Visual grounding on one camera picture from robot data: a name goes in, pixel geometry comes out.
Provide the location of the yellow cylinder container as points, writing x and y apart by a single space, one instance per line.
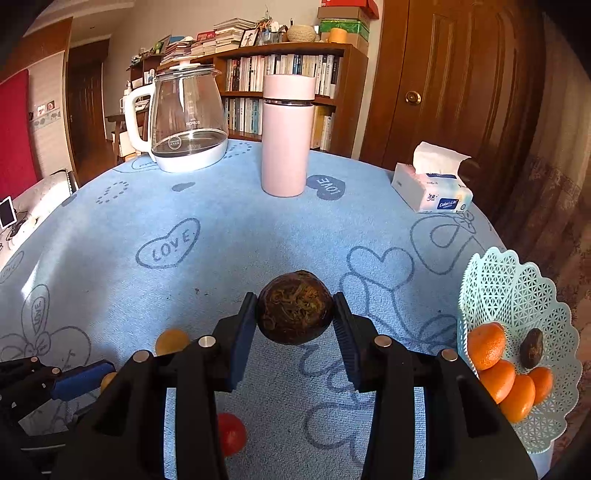
338 35

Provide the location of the small wooden display shelf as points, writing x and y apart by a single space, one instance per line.
141 69

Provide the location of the glass kettle with white base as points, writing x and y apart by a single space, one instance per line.
184 120

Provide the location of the small wooden desk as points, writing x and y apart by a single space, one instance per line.
120 124

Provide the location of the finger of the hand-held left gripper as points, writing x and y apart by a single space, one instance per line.
83 379
84 414

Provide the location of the red panel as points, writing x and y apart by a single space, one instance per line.
16 138

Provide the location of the dark wooden door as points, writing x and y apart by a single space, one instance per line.
87 106

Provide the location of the small picture frame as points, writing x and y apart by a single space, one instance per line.
249 38

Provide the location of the white-framed tablet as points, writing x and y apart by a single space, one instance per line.
5 212

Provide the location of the light green plastic fruit basket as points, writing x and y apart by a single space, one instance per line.
508 286

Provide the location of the pile of colourful books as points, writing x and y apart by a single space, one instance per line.
189 46

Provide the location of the orange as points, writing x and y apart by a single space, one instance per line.
497 381
542 381
487 346
519 399

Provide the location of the stack of books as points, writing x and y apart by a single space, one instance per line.
228 34

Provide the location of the pink thermos bottle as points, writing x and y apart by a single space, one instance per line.
286 138

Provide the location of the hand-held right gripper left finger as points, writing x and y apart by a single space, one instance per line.
242 341

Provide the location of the long row of shelved books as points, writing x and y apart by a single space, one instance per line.
249 74

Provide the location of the white printed blanket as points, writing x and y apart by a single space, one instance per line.
37 203

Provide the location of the brass door knob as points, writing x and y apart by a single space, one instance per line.
413 97

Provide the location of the small yellow kumquat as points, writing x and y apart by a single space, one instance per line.
171 341
108 382

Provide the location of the brown cardboard box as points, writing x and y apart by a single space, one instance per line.
341 13

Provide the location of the white tissue pack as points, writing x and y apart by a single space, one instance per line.
429 194

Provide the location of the green box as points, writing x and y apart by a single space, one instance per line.
355 28

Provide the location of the woven straw basket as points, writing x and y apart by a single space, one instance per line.
301 33

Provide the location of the short row of shelved books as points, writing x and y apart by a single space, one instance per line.
244 117

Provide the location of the brown wooden door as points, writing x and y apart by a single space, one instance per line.
461 69

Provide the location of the wooden bookshelf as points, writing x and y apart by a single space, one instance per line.
351 92

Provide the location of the dark brown tea-stuffed citrus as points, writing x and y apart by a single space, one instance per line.
532 348
295 309

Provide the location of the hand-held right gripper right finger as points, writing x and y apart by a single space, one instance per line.
345 341

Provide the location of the stack of coloured boxes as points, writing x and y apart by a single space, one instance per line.
364 5

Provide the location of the blue printed tablecloth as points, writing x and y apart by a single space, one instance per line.
277 230

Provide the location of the red tomato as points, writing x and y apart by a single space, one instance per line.
232 434

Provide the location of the wall sticker strip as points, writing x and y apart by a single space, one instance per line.
46 113

